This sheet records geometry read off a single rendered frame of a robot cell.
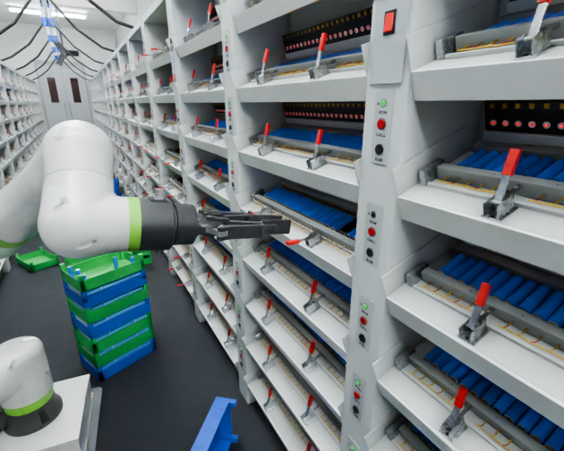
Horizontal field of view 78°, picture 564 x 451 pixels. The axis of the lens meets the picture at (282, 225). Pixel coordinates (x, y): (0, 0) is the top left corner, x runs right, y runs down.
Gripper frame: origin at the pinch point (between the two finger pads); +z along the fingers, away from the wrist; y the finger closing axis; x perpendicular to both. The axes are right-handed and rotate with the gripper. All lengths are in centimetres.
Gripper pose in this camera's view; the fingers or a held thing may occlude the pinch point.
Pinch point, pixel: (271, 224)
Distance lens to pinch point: 73.1
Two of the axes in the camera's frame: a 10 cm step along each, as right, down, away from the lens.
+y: -4.8, -2.9, 8.3
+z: 8.6, 0.0, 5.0
